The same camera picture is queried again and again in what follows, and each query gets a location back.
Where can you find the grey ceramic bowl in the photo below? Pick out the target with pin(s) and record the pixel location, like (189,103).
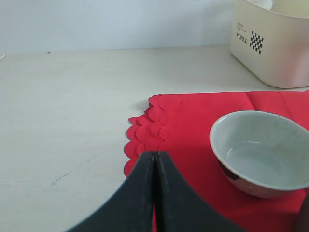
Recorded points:
(263,154)

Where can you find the cream plastic bin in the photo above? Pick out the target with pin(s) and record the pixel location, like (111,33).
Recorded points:
(271,39)

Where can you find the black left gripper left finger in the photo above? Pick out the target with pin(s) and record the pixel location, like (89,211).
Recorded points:
(130,209)

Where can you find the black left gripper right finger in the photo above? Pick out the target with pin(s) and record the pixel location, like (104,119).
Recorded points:
(178,208)

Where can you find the red cloth placemat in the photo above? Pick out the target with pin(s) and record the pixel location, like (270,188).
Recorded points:
(180,124)

